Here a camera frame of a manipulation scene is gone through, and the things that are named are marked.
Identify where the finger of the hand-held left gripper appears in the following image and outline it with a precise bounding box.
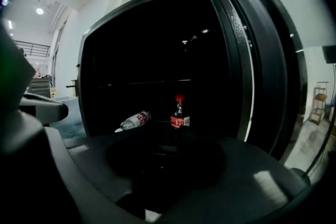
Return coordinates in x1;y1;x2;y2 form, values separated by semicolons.
18;93;69;125

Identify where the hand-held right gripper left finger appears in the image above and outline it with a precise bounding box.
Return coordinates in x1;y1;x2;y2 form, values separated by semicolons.
43;123;170;224

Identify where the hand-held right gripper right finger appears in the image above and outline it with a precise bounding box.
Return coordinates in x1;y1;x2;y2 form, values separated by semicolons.
157;127;311;224

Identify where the black mini fridge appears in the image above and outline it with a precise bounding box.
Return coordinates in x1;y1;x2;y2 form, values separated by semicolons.
77;0;336;182

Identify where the black cabinet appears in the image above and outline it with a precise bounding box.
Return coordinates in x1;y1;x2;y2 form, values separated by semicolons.
27;78;52;99

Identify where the clear plastic water bottle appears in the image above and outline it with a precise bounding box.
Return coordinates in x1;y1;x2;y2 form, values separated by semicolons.
114;110;152;133

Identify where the black metal railing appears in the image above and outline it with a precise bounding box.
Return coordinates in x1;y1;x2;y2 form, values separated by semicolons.
13;40;51;58

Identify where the wooden shelf rack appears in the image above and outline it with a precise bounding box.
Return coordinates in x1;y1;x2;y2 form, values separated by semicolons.
310;81;329;125

